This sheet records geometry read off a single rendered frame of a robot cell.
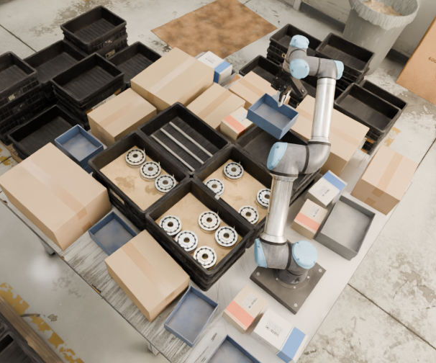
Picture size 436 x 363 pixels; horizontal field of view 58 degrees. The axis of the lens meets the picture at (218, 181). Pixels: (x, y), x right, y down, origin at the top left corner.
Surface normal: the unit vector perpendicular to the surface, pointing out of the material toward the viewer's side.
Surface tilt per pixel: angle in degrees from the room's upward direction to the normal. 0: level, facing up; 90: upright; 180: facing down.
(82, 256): 0
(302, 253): 10
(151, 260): 0
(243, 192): 0
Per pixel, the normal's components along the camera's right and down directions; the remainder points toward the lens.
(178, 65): 0.11, -0.55
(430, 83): -0.57, 0.42
